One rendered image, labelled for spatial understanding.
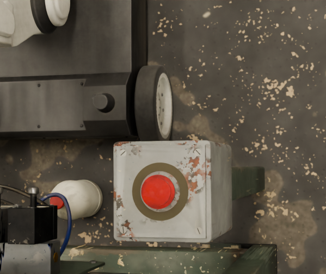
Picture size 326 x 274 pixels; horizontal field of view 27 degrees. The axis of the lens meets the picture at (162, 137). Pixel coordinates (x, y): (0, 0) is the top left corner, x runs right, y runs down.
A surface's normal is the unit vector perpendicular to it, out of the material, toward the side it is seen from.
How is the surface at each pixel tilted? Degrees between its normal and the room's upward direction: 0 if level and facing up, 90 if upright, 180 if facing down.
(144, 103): 2
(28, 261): 0
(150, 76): 36
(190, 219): 0
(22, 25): 90
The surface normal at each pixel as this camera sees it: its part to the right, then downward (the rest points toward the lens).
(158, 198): -0.25, -0.04
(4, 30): 0.97, -0.01
